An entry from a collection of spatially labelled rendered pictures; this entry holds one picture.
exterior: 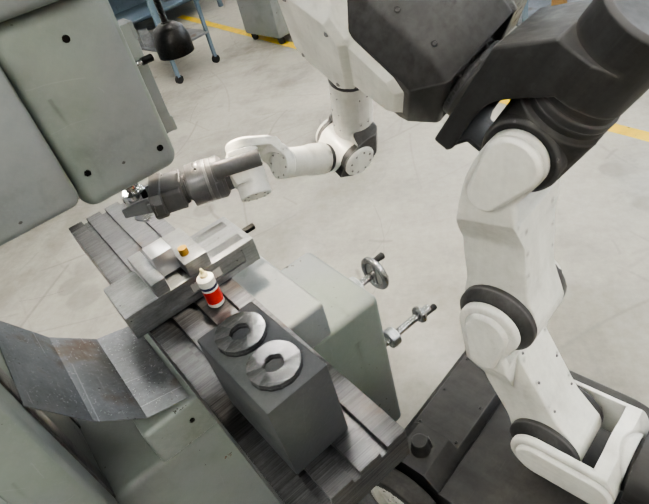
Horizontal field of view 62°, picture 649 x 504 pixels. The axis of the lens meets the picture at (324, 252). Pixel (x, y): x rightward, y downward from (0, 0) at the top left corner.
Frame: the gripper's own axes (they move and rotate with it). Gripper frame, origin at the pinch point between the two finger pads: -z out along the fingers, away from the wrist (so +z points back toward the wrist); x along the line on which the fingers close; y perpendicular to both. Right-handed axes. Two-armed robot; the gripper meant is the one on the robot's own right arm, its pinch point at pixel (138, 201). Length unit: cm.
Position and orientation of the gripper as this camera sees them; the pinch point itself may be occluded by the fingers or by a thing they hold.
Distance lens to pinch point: 116.6
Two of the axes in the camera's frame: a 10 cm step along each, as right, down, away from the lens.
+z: 9.5, -3.1, 0.6
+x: 2.4, 5.9, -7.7
